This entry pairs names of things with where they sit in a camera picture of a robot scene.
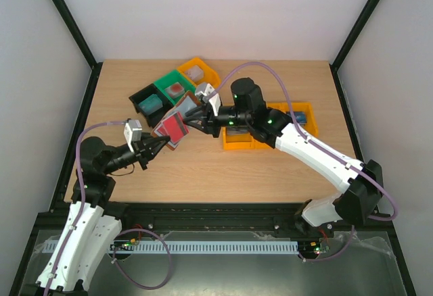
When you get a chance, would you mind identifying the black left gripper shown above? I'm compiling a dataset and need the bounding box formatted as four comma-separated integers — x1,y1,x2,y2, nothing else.
104,133,171,174

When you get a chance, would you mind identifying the brown leather card holder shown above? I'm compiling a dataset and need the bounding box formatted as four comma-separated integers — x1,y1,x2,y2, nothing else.
151,91,199,151

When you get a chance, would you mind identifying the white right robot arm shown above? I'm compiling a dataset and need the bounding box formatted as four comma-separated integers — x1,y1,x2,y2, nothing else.
184,78,383,237

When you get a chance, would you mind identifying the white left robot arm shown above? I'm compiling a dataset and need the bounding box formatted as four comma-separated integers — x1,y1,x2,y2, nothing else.
20,133,169,295

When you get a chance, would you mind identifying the red white card stack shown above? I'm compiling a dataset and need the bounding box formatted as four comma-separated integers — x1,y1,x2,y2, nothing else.
165,82,185,99

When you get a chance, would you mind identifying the teal card stack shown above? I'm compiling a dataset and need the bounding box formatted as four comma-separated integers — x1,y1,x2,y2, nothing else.
139,94,163,115

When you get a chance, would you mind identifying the blue card stack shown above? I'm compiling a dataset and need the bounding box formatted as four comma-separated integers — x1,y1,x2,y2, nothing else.
294,112,307,126

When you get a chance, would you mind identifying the black bin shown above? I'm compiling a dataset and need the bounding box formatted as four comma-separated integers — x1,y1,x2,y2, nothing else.
129,84,174,128

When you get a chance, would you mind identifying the yellow bin near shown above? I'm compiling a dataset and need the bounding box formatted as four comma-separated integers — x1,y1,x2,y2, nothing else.
222,127,254,150

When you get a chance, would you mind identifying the green bin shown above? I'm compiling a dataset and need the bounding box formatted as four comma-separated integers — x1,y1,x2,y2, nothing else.
154,70,196,105

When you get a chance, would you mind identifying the yellow bin middle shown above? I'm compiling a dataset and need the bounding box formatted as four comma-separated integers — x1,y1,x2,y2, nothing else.
254,103,289,149

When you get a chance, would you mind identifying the yellow bin far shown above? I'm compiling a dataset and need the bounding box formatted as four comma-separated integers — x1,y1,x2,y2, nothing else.
292,101,319,137

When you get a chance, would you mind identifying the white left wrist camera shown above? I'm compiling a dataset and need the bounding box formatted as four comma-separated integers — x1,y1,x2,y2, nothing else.
124,119,142,152

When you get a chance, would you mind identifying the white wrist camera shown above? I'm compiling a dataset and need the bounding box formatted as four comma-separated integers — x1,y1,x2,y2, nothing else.
195,82,222,116
124,119,142,152

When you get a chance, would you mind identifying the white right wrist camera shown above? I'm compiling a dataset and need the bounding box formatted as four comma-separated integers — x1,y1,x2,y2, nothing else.
195,82,222,116

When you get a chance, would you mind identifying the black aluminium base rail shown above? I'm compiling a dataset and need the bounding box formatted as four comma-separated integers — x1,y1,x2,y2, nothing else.
114,203,342,235

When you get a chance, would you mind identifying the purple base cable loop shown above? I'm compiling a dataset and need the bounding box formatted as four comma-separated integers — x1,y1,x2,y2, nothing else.
110,228,170,290

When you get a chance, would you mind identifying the white slotted cable duct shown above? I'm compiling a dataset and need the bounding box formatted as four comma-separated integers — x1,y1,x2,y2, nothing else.
42,239,300,255

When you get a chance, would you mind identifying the black frame post left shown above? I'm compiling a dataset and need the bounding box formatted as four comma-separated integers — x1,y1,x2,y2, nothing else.
35,0,99,69

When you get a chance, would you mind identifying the black frame post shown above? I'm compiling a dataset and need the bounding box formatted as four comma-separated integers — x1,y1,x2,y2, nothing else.
35,0,99,69
331,0,398,69

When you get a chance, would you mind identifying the black frame post right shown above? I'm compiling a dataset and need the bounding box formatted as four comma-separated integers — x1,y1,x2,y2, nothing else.
331,0,398,69

